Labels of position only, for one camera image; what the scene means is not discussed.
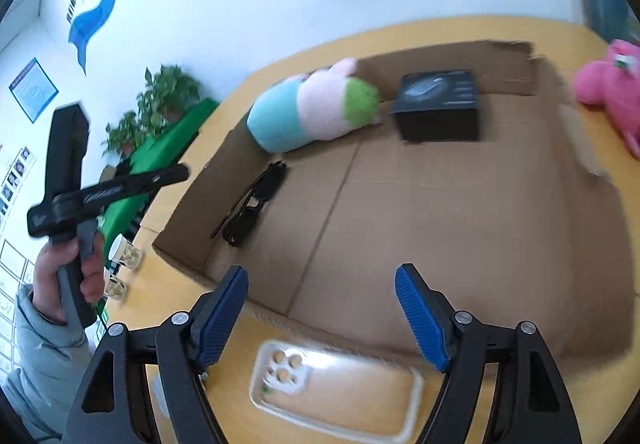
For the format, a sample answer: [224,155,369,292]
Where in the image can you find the blue framed wall notice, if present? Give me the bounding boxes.
[8,57,57,123]

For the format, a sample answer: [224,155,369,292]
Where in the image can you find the person's left forearm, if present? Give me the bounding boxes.
[0,284,103,440]

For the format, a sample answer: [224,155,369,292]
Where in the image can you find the clear phone case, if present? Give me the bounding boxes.
[250,339,425,443]

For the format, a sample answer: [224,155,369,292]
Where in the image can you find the brown cardboard box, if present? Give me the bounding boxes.
[151,39,638,367]

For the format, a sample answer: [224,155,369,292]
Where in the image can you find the small potted green plant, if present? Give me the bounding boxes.
[102,111,151,165]

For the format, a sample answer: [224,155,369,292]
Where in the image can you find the black product box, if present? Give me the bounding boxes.
[390,69,482,143]

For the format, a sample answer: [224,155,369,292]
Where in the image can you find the large potted green plant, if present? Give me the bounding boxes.
[137,66,202,125]

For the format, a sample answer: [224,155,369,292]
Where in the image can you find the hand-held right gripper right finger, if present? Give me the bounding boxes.
[394,263,583,444]

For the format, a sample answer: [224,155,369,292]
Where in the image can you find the teal and pink plush toy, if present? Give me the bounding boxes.
[246,57,383,155]

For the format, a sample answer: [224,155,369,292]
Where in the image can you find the black sunglasses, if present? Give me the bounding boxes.
[210,161,288,247]

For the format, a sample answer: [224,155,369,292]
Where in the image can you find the green covered table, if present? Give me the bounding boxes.
[97,98,221,270]

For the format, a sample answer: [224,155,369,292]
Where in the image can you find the leaf print paper cup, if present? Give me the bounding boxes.
[103,271,130,303]
[107,234,144,271]

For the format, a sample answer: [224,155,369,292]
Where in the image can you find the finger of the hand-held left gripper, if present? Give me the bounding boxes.
[122,163,192,198]

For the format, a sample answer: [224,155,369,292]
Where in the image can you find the wall photo board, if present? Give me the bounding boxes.
[0,144,37,220]

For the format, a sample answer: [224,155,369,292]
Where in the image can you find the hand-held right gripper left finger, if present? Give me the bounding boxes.
[61,265,250,444]

